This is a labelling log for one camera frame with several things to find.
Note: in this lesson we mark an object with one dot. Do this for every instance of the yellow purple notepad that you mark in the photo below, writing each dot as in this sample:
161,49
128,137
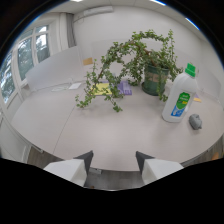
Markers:
197,98

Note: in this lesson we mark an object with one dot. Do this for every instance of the white paper sheet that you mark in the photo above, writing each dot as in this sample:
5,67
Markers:
74,86

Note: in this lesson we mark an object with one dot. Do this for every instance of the white air conditioner unit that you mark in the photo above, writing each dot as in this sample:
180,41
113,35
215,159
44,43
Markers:
97,11

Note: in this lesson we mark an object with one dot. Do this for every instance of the white desk divider panel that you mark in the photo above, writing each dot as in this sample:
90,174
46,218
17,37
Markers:
55,69

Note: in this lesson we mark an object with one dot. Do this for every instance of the green leafy potted plant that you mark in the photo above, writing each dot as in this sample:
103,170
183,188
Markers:
131,63

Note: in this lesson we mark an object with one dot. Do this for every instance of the small grey toy figure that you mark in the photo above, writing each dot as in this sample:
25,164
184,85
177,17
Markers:
195,121

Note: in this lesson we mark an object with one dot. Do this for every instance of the orange sticky note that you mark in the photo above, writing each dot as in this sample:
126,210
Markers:
87,61

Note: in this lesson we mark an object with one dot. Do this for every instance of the window with white frame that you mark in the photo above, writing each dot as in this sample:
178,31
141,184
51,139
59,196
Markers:
22,60

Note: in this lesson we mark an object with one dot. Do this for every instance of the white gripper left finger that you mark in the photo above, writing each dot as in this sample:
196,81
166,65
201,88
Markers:
72,169

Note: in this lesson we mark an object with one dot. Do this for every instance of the grey curtain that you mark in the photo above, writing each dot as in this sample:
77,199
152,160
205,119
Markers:
70,30

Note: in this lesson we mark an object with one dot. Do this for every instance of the yellow paper sheet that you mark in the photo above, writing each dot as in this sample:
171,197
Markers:
101,88

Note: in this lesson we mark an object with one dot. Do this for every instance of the dark green plant pot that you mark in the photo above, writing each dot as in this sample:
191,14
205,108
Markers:
154,80

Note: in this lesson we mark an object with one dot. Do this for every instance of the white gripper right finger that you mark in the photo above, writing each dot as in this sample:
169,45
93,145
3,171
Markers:
156,169

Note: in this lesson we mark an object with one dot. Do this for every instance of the purple plastic item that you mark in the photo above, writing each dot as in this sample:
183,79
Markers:
124,88

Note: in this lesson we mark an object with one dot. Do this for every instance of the white detergent bottle green cap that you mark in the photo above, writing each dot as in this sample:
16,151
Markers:
180,96

